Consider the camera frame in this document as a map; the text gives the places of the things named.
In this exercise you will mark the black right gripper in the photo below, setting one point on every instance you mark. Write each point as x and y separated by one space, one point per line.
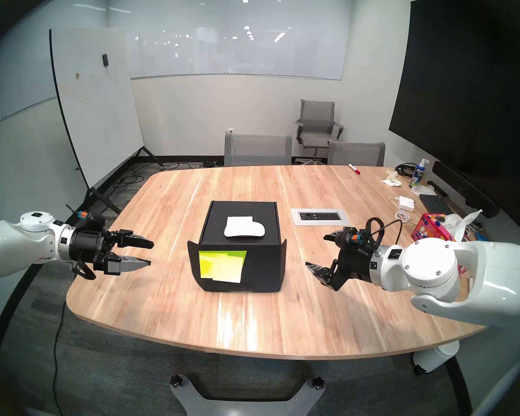
357 263

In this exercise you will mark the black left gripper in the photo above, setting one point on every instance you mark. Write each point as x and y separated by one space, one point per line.
89 246

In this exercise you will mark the white computer mouse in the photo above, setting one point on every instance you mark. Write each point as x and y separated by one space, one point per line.
245 230

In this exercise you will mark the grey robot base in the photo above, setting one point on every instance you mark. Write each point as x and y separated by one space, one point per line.
242 407

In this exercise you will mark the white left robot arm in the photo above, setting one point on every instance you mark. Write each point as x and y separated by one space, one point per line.
17 246

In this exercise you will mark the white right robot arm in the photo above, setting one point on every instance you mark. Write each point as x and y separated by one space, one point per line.
459 276

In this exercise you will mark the black cardboard box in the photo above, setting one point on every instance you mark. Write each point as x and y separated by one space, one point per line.
268 263

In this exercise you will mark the colourful red tissue box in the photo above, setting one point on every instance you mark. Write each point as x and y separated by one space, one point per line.
429 229

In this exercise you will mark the white tissue in box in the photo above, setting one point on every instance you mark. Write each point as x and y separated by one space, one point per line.
459 226

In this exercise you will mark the grey table power outlet plate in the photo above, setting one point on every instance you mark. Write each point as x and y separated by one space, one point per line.
320 216

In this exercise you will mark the red whiteboard marker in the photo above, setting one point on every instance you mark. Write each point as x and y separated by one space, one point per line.
354 168

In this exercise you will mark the white power adapter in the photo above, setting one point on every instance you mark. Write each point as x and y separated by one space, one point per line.
406 203

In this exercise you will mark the lime green sticky note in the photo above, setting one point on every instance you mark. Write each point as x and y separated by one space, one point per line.
238 255

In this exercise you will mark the crumpled white tissue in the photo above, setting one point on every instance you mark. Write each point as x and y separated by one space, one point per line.
391 181

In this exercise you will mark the pale yellow sticky note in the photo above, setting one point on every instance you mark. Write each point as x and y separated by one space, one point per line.
238 219
229 273

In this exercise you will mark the grey fabric chair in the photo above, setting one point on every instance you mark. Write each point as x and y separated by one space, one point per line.
355 155

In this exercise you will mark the flat white tissue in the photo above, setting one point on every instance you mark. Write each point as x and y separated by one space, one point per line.
422 190

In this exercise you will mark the black keyboard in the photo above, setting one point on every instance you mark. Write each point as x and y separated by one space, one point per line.
435 205

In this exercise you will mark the whiteboard cleaner spray bottle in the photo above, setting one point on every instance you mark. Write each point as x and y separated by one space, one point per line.
418 174

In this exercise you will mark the grey ribbed mesh chair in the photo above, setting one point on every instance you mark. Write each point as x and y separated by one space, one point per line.
258 150

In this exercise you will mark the grey office chair with armrests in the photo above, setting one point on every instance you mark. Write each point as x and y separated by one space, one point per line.
316 120

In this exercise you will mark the white table leg foot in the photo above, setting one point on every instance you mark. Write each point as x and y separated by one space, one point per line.
433 356

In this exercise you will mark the black video sound bar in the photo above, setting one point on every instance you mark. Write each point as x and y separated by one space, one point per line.
459 183

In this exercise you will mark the mobile whiteboard on stand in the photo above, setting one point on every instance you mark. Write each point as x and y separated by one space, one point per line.
95 107

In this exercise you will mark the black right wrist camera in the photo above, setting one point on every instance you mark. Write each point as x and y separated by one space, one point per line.
355 238

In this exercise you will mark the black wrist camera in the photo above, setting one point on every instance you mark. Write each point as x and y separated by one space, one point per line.
93 222
355 238

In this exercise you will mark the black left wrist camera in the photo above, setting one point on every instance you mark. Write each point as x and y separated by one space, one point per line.
93 222

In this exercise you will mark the wall whiteboard with writing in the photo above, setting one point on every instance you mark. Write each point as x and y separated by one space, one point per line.
8 103

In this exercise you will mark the large black wall screen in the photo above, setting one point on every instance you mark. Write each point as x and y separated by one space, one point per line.
459 94

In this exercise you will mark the glass wall board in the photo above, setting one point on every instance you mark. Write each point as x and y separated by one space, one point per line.
242 51

